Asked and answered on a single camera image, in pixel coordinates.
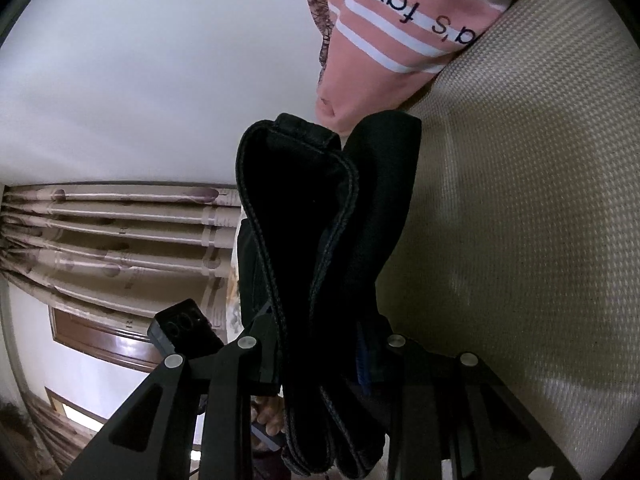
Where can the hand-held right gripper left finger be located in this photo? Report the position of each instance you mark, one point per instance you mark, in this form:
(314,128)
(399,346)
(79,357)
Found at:
(252,360)

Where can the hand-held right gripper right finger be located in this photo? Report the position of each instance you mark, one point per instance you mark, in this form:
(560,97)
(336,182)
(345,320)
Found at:
(363,365)

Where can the black pants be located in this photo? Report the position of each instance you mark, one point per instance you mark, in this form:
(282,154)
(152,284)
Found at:
(320,220)

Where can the person's left hand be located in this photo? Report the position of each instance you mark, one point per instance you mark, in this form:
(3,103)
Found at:
(270,415)

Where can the beige striped curtain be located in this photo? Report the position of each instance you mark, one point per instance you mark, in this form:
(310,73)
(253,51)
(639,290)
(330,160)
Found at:
(100,240)

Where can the beige textured bed sheet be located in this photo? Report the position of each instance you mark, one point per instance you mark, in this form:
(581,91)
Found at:
(525,210)

